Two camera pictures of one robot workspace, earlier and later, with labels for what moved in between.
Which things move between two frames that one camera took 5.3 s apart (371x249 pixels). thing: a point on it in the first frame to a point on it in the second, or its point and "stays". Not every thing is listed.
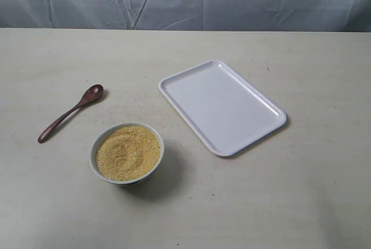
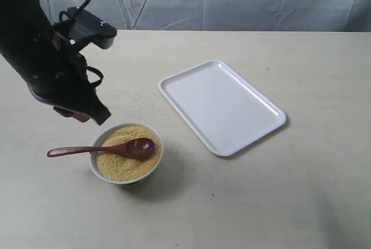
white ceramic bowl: (126, 153) stays
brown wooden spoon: (93, 92) to (135, 148)
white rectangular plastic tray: (228, 116) stays
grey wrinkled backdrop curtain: (276, 1) stays
